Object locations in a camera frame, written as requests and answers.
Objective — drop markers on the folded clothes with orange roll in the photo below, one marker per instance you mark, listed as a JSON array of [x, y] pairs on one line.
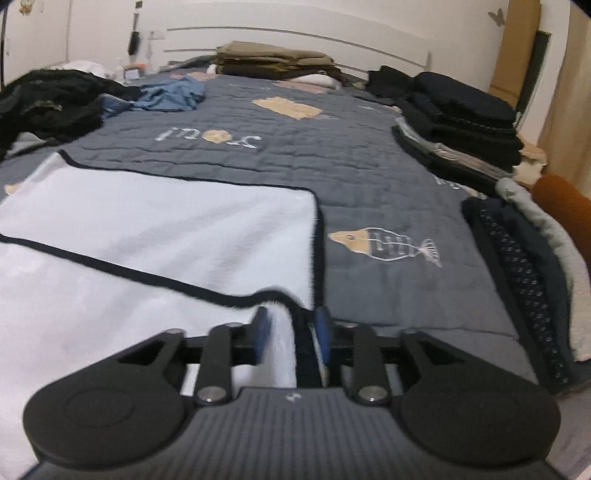
[[554, 230]]

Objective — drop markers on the crumpled blue garment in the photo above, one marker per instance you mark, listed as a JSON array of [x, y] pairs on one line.
[[171, 94]]

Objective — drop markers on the grey quilted bedspread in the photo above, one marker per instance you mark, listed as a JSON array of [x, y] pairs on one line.
[[323, 161]]

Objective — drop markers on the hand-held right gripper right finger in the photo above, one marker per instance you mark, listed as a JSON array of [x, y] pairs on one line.
[[323, 337]]

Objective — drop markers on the white folded cloth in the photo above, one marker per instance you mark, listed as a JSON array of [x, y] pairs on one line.
[[318, 81]]

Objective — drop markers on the printed white towel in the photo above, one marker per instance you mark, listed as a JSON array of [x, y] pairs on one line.
[[138, 221]]

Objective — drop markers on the white bedding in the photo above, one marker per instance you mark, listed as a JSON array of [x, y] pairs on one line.
[[83, 68]]

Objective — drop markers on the white wall socket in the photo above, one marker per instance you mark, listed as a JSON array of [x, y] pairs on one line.
[[157, 35]]

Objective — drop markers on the blue denim garment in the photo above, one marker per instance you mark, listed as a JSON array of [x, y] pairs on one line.
[[115, 108]]

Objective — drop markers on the white cabinet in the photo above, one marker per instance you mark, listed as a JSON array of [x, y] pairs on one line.
[[37, 37]]

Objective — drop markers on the beige crumpled cloth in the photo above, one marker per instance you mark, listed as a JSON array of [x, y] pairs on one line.
[[531, 164]]

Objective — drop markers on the dark flat panel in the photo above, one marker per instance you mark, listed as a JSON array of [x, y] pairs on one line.
[[541, 69]]

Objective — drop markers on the pile of black clothes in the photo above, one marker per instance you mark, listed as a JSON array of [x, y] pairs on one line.
[[51, 101]]

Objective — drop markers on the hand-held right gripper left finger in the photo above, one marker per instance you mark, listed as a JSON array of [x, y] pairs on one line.
[[262, 333]]

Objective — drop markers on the stack of black folded clothes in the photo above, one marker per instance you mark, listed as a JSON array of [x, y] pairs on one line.
[[461, 106]]

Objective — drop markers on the butterfly wall decoration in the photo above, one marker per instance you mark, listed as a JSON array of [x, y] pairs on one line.
[[497, 16]]

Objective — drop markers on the dark dotted folded garment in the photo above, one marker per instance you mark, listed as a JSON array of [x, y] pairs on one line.
[[517, 258]]

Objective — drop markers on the white headboard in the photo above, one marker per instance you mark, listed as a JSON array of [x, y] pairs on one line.
[[369, 50]]

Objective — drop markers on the orange rolled cloth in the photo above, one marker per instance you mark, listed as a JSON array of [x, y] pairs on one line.
[[563, 203]]

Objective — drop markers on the beige curtain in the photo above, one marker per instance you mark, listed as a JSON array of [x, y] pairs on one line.
[[572, 92]]

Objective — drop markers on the small orange box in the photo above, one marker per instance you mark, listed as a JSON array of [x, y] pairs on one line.
[[135, 70]]

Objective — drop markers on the crumpled black garment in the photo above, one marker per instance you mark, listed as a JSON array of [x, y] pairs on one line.
[[388, 81]]

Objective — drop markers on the brown cardboard panel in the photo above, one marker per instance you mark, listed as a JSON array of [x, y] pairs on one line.
[[515, 46]]

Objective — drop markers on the stack of khaki folded clothes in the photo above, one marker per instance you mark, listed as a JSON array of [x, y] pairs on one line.
[[268, 57]]

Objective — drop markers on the black wall-hung device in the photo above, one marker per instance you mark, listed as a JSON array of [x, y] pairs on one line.
[[135, 39]]

